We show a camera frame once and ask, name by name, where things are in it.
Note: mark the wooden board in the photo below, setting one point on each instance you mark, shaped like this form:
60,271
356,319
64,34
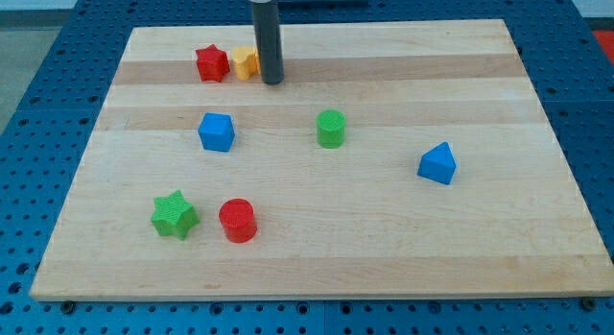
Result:
355,222

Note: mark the green star block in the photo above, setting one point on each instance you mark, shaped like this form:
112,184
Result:
174,216

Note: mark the yellow heart block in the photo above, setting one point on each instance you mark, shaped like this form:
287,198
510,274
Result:
245,61

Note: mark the blue cube block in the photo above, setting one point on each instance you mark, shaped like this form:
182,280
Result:
216,132

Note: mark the green cylinder block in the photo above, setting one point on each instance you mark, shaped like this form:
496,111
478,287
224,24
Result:
330,129

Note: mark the red cylinder block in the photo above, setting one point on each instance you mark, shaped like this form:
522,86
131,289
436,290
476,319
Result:
238,220

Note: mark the red star block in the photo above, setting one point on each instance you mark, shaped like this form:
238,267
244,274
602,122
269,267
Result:
212,63

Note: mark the blue triangular prism block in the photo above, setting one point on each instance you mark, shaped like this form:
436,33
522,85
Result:
438,164

